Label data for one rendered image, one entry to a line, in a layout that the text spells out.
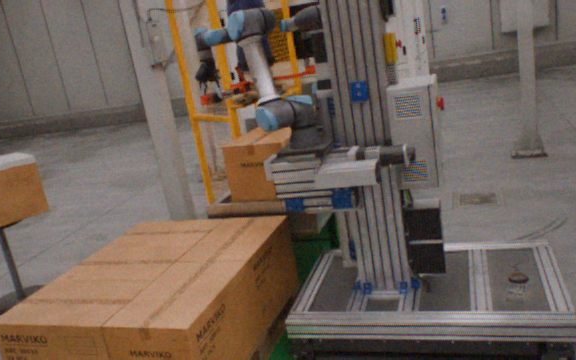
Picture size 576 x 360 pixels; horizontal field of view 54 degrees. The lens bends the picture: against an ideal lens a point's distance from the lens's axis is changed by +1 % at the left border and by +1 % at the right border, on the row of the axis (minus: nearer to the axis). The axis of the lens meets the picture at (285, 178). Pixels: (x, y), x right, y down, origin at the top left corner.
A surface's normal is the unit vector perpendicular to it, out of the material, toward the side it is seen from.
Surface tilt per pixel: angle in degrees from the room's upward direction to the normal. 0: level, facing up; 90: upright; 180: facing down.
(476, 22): 90
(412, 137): 90
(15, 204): 90
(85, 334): 90
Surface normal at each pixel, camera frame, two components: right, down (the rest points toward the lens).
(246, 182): -0.36, 0.30
